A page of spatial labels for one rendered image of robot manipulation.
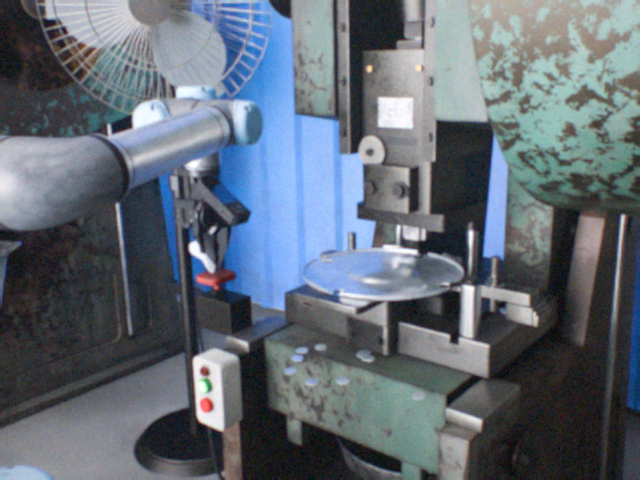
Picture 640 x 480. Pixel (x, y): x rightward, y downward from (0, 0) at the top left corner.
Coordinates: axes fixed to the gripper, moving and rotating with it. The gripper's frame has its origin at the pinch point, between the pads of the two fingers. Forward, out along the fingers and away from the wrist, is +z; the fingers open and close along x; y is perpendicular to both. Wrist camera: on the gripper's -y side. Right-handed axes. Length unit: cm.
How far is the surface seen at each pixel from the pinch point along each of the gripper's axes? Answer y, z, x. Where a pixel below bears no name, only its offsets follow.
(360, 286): -34.3, -2.1, -1.7
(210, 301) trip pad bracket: -1.1, 6.2, 2.9
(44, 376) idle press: 119, 67, -24
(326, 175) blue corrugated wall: 78, 7, -135
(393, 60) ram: -32, -39, -15
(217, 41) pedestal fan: 33, -45, -35
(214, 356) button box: -9.0, 13.3, 9.8
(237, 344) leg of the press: -9.1, 13.0, 3.9
